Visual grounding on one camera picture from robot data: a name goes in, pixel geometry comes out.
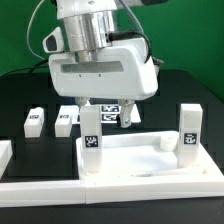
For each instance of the white block left edge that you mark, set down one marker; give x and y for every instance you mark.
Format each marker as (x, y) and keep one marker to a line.
(5, 155)

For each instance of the white L-shaped fence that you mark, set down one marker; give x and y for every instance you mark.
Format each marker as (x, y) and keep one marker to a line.
(75, 192)

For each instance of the white desk top tray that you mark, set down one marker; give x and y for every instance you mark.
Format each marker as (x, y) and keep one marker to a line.
(143, 157)

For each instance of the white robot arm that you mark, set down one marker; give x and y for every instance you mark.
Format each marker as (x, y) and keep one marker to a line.
(91, 58)

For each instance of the white marker sheet with tags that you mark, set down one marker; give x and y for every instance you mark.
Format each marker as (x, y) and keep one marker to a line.
(109, 112)

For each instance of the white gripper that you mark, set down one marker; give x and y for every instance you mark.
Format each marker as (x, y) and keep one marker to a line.
(119, 73)

